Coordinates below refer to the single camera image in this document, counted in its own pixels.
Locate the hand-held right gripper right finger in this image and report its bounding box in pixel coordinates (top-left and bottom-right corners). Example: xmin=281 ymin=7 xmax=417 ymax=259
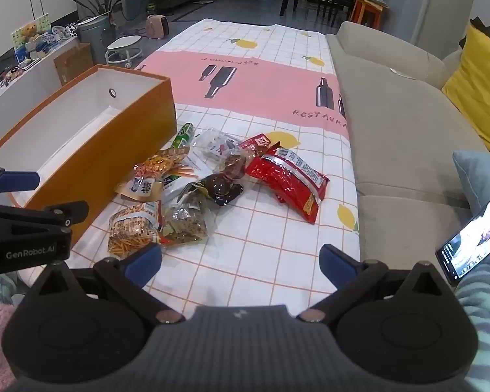
xmin=296 ymin=244 xmax=460 ymax=322

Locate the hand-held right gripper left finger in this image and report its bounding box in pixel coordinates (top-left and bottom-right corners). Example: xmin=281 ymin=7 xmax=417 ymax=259
xmin=22 ymin=243 xmax=185 ymax=322

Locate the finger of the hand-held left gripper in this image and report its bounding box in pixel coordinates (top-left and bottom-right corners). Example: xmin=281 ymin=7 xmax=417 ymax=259
xmin=0 ymin=166 xmax=41 ymax=204
xmin=0 ymin=201 xmax=90 ymax=235

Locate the orange cardboard box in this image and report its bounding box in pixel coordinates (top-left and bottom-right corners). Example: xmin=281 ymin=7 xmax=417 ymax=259
xmin=0 ymin=64 xmax=177 ymax=250

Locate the white spicy strip packet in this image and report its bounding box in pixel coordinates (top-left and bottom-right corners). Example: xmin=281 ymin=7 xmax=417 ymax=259
xmin=161 ymin=153 xmax=207 ymax=203

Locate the clear brown cake packet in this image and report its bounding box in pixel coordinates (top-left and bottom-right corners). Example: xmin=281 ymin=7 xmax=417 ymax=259
xmin=190 ymin=171 xmax=245 ymax=207

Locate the crunchy noodle snack packet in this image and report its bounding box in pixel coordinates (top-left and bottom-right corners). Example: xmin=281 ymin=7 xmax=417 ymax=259
xmin=107 ymin=200 xmax=164 ymax=258

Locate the clear green-brown snack packet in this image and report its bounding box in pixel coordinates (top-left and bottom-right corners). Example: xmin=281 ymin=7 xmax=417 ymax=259
xmin=161 ymin=190 xmax=210 ymax=246

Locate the pink checked lemon tablecloth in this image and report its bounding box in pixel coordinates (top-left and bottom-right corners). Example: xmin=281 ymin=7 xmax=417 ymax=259
xmin=71 ymin=18 xmax=362 ymax=319

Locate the yellow dark label packet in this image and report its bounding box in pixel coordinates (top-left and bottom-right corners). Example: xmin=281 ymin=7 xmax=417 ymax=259
xmin=114 ymin=173 xmax=164 ymax=203

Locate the white marble cabinet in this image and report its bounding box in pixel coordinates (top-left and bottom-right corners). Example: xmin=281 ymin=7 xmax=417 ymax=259
xmin=0 ymin=35 xmax=80 ymax=152

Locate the large red snack packet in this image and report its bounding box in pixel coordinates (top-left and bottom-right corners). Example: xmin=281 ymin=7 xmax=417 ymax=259
xmin=245 ymin=147 xmax=331 ymax=224

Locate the clear orange sticks packet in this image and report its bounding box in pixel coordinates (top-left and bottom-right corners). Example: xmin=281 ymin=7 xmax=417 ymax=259
xmin=134 ymin=149 xmax=188 ymax=178

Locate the brown cardboard carton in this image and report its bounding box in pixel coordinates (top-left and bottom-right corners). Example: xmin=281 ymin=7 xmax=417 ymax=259
xmin=54 ymin=43 xmax=94 ymax=86

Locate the green snack packet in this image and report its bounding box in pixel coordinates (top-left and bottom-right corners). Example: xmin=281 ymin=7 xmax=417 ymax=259
xmin=172 ymin=122 xmax=195 ymax=150

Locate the brown date snack packet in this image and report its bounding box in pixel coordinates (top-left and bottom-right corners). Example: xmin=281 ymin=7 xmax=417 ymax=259
xmin=220 ymin=151 xmax=256 ymax=180

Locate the clear white snack packet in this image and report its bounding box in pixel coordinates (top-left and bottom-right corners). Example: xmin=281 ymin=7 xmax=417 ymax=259
xmin=192 ymin=128 xmax=241 ymax=164

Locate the black smartphone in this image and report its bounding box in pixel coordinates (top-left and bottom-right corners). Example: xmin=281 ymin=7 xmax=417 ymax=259
xmin=436 ymin=196 xmax=490 ymax=286

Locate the small red snack packet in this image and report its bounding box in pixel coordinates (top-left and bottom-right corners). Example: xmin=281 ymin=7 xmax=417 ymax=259
xmin=239 ymin=133 xmax=280 ymax=158

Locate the beige sofa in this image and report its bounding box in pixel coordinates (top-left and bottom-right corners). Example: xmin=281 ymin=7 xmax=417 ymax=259
xmin=326 ymin=20 xmax=490 ymax=286

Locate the green picture card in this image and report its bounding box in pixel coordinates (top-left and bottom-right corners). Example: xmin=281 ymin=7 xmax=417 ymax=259
xmin=10 ymin=13 xmax=52 ymax=45

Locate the person's striped pajama leg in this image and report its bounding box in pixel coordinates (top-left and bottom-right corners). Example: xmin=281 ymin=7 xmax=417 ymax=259
xmin=453 ymin=253 xmax=490 ymax=376

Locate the grey metal plant pot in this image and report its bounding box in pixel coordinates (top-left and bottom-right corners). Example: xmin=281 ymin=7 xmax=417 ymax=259
xmin=77 ymin=15 xmax=117 ymax=64

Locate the light blue cushion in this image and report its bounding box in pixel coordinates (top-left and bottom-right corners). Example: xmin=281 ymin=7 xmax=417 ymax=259
xmin=452 ymin=150 xmax=490 ymax=213

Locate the white round rolling stool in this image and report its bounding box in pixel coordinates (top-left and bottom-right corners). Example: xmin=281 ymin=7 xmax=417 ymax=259
xmin=105 ymin=36 xmax=143 ymax=68

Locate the long-leaf potted plant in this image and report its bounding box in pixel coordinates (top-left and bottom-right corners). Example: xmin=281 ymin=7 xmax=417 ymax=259
xmin=67 ymin=0 xmax=131 ymax=25

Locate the pink space heater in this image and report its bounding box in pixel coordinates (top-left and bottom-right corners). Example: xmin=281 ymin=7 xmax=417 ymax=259
xmin=146 ymin=15 xmax=169 ymax=39

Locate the yellow cushion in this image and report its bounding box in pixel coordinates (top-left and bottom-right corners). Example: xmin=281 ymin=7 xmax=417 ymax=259
xmin=441 ymin=22 xmax=490 ymax=154

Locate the orange stool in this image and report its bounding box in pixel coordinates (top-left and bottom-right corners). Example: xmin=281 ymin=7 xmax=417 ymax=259
xmin=349 ymin=0 xmax=386 ymax=29

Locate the black dining chair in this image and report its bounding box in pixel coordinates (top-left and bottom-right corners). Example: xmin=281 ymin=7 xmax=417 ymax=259
xmin=294 ymin=0 xmax=354 ymax=25

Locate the dark cloth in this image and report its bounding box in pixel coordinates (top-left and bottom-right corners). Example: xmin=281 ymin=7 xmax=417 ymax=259
xmin=459 ymin=16 xmax=490 ymax=50

